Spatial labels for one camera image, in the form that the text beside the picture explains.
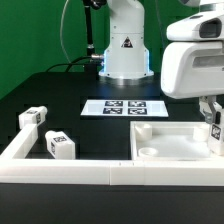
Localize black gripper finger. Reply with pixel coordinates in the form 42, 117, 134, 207
199, 96, 221, 124

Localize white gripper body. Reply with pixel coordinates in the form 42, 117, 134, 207
161, 11, 224, 98

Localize white square tabletop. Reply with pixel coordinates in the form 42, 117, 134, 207
130, 121, 222, 161

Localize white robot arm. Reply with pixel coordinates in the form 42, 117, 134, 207
99, 0, 224, 124

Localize white tag sheet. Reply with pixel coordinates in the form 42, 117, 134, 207
81, 100, 168, 117

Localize white fence wall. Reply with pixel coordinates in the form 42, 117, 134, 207
0, 125, 224, 186

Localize black cables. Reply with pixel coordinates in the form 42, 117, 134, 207
45, 55, 94, 74

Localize grey cable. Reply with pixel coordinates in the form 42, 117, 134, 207
59, 0, 73, 64

